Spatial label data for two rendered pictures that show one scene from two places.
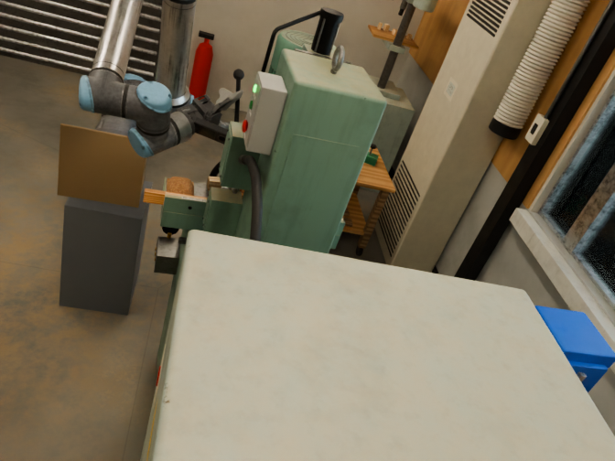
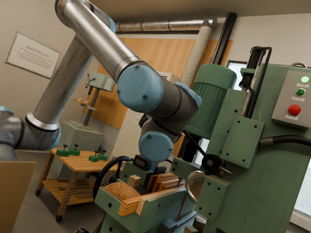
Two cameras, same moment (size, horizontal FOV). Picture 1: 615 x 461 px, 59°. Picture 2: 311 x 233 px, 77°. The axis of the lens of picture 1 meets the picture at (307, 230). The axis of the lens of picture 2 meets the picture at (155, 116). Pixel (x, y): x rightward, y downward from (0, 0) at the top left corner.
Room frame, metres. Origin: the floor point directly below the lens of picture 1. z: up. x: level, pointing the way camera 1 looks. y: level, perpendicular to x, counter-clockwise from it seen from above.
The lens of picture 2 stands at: (0.94, 0.86, 1.20)
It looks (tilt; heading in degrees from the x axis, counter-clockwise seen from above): 1 degrees up; 324
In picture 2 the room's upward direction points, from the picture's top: 20 degrees clockwise
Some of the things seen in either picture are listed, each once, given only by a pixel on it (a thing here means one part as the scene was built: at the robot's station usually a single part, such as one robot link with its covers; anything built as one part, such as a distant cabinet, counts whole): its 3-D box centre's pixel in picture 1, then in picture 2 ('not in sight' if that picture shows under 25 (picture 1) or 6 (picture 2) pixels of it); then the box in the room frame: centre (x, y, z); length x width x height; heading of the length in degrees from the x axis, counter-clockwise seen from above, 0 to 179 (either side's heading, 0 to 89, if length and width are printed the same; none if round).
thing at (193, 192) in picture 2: not in sight; (201, 187); (1.38, 0.24, 1.02); 0.12 x 0.03 x 0.12; 21
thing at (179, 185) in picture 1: (180, 186); (125, 190); (1.53, 0.44, 0.92); 0.14 x 0.09 x 0.04; 21
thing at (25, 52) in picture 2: not in sight; (35, 57); (4.50, 0.72, 1.48); 0.64 x 0.02 x 0.46; 106
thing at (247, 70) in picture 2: (322, 46); (253, 68); (1.41, 0.12, 1.54); 0.08 x 0.08 x 0.17; 21
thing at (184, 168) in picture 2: not in sight; (187, 172); (1.52, 0.16, 1.02); 0.14 x 0.07 x 0.09; 21
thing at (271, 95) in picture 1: (264, 113); (297, 100); (1.19, 0.19, 1.40); 0.10 x 0.06 x 0.16; 21
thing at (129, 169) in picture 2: not in sight; (141, 174); (1.72, 0.25, 0.91); 0.15 x 0.14 x 0.09; 111
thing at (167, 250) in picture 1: (166, 254); not in sight; (1.58, 0.47, 0.58); 0.12 x 0.08 x 0.08; 21
